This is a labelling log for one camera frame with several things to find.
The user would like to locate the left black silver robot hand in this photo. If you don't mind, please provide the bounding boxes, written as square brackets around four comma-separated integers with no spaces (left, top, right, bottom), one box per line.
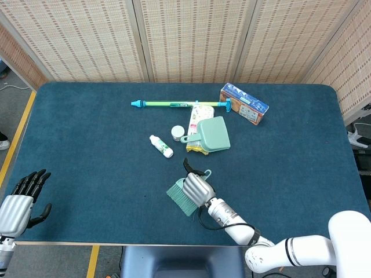
[0,169,53,239]

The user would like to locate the small jar with white lid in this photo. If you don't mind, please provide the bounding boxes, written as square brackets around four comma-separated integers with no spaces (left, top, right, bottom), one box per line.
[170,125,186,142]

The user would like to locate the blue brown carton box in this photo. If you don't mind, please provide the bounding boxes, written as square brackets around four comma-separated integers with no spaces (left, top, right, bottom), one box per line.
[219,83,270,127]

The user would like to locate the white yellow snack packet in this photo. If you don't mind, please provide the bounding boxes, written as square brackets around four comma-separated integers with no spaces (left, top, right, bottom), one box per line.
[185,105,215,156]

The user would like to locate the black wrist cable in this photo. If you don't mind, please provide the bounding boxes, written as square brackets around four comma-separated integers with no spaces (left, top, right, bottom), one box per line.
[198,202,256,232]

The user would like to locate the green blue water squirter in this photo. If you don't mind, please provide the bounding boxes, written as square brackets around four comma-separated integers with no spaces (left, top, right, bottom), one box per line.
[130,98,234,113]

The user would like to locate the woven bamboo screen panel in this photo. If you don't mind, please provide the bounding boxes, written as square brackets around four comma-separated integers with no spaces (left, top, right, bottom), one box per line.
[301,0,371,125]
[0,0,150,83]
[0,23,49,90]
[234,0,363,85]
[133,0,257,85]

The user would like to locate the dark blue table mat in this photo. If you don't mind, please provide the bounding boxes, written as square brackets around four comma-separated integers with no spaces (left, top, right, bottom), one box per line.
[0,82,371,249]

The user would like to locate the small white bottle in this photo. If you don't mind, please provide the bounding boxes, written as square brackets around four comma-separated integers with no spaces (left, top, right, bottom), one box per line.
[149,134,174,159]

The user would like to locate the black box on floor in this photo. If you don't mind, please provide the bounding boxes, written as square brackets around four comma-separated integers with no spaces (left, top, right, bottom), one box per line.
[352,148,371,174]

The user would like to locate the green dustpan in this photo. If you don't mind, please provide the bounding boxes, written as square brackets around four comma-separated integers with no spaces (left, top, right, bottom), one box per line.
[180,116,231,153]

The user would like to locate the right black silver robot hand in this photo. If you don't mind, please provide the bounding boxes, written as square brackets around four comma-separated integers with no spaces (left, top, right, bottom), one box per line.
[183,158,217,208]

